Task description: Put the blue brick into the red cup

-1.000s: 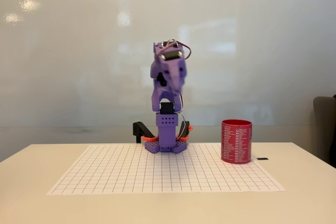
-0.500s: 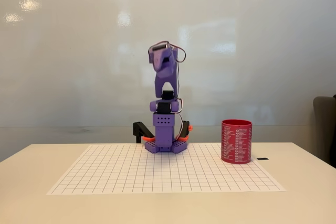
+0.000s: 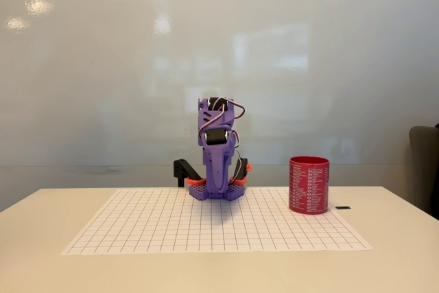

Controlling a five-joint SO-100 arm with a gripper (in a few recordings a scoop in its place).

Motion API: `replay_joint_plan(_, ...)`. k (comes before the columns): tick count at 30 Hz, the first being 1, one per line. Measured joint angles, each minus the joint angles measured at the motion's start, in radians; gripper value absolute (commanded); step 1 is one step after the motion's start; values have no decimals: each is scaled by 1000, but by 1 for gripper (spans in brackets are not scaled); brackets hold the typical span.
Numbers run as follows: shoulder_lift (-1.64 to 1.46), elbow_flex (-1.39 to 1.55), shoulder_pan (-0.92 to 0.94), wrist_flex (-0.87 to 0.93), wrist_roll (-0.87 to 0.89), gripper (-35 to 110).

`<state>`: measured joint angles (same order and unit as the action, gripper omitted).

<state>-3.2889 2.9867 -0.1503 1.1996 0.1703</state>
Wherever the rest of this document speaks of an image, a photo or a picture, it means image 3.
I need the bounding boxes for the red cup with white print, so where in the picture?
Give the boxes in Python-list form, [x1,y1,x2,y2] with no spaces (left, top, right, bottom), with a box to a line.
[288,156,331,216]

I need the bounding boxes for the black clamp with orange knob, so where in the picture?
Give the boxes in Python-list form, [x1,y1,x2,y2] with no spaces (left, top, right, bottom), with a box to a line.
[228,157,254,185]

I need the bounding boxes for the black clamp with orange pad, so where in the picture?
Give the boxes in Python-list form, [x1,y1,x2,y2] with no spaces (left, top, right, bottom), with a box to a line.
[173,158,207,188]

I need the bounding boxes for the white grid paper sheet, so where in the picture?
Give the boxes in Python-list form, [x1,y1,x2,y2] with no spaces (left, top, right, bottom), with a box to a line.
[60,188,375,256]

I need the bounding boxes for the dark grey chair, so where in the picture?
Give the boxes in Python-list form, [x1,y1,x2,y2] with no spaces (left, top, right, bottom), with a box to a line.
[408,124,439,221]

